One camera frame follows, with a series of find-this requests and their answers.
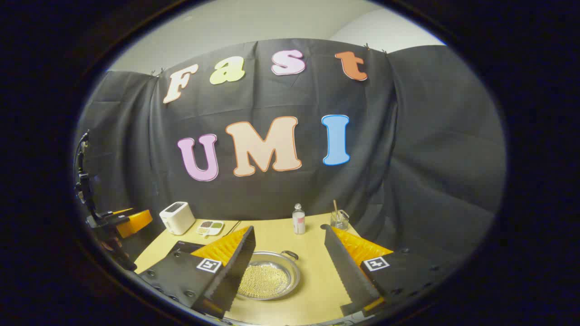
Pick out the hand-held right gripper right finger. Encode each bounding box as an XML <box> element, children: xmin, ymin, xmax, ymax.
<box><xmin>320</xmin><ymin>224</ymin><xmax>450</xmax><ymax>317</ymax></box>

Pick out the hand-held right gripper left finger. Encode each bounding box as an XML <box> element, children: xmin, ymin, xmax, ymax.
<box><xmin>138</xmin><ymin>225</ymin><xmax>257</xmax><ymax>318</ymax></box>

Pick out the steel pot with black handles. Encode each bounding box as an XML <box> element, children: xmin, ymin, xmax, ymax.
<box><xmin>236</xmin><ymin>250</ymin><xmax>301</xmax><ymax>301</ymax></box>

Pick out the pile of yellow soybeans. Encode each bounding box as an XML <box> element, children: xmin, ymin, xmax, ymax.
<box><xmin>238</xmin><ymin>264</ymin><xmax>291</xmax><ymax>297</ymax></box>

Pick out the white toaster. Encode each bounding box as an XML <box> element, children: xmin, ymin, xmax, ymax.
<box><xmin>159</xmin><ymin>201</ymin><xmax>196</xmax><ymax>236</ymax></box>

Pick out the ribbed glass cup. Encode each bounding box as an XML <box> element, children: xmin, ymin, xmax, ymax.
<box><xmin>330</xmin><ymin>209</ymin><xmax>350</xmax><ymax>231</ymax></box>

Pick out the white divided dish of beans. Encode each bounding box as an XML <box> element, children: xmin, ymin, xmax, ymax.
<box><xmin>197</xmin><ymin>220</ymin><xmax>225</xmax><ymax>237</ymax></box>

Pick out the clear bottle with pink label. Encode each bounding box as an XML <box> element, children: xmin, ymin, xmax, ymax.
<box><xmin>292</xmin><ymin>203</ymin><xmax>307</xmax><ymax>235</ymax></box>

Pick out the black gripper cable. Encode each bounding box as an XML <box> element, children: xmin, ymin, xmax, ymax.
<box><xmin>74</xmin><ymin>130</ymin><xmax>91</xmax><ymax>178</ymax></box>

